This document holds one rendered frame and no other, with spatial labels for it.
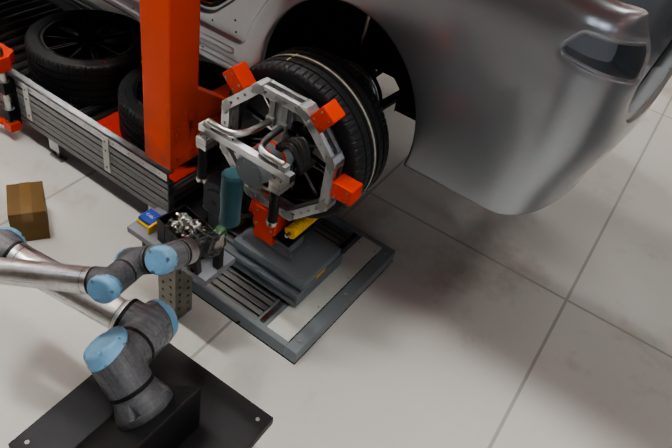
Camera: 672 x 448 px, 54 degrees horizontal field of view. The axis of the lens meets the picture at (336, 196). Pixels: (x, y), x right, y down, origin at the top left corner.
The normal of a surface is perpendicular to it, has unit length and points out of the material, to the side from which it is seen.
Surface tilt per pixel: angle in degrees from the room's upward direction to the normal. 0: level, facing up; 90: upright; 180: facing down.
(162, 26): 90
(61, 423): 0
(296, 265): 0
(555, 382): 0
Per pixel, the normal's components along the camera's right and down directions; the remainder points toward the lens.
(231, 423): 0.15, -0.75
